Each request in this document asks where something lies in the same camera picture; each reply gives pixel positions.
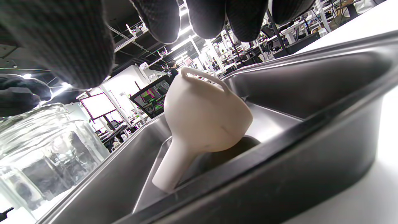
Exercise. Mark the person's right hand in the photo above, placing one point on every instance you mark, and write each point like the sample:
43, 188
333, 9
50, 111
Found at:
62, 40

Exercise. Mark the person's left hand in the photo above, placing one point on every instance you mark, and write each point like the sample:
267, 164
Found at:
21, 96

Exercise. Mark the clear glass jar lid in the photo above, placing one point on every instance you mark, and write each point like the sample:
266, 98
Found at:
37, 127

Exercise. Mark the jarred coffee beans group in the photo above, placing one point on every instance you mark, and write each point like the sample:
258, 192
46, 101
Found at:
46, 180

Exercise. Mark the beige plastic funnel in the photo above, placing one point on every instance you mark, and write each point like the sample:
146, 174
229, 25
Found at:
205, 118

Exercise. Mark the dark metal baking tray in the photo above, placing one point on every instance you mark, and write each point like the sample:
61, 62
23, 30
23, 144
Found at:
279, 174

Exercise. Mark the large monitor screen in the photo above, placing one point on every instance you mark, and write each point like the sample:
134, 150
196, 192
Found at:
98, 105

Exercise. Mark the clear glass jar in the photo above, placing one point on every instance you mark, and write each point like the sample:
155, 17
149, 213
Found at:
77, 146

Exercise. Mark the black mesh chair back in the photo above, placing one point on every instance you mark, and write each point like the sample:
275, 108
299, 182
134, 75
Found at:
149, 98

